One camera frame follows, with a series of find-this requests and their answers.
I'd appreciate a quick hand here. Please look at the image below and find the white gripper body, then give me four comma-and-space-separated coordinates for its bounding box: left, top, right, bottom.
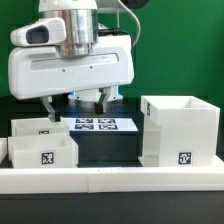
8, 35, 134, 99

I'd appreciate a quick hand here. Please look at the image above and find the white obstacle fence frame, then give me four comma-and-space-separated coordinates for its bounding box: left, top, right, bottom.
0, 137, 224, 195

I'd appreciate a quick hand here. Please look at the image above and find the white front drawer tray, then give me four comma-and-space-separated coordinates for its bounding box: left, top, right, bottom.
8, 133, 78, 169

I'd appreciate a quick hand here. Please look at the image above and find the white drawer cabinet box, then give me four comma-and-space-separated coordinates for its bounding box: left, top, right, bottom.
139, 96, 224, 167

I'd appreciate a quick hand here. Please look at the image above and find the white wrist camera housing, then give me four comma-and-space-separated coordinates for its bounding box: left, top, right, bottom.
10, 18, 66, 47

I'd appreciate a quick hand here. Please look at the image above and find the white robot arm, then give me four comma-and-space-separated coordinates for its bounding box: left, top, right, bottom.
8, 0, 150, 122

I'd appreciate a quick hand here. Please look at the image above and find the white drawer tray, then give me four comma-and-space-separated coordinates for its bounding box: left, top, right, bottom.
8, 133, 78, 169
11, 118, 69, 136

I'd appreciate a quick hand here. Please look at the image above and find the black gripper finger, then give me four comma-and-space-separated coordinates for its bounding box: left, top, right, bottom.
94, 87, 111, 115
41, 96, 61, 122

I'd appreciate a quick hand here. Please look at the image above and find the black cable bundle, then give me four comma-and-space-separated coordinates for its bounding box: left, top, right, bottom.
99, 0, 142, 48

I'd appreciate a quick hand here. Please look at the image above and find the white marker tag sheet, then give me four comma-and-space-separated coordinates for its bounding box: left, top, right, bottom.
63, 118, 138, 132

